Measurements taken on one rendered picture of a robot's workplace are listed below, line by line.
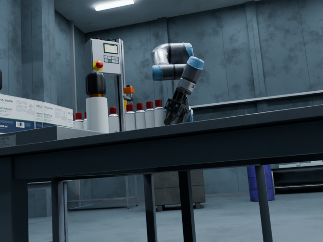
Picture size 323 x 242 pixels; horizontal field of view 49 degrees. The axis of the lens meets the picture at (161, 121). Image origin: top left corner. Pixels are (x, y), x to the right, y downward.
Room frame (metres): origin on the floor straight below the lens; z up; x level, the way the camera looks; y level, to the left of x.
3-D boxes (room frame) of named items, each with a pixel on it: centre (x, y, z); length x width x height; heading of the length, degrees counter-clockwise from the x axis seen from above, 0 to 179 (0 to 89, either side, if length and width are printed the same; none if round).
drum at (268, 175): (8.51, -2.21, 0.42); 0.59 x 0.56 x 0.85; 167
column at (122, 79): (1.90, 0.21, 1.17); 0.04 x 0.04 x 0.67; 67
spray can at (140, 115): (1.70, 0.10, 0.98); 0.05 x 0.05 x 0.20
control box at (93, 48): (1.87, 0.29, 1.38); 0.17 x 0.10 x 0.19; 122
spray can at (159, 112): (1.66, 0.01, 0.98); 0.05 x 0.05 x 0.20
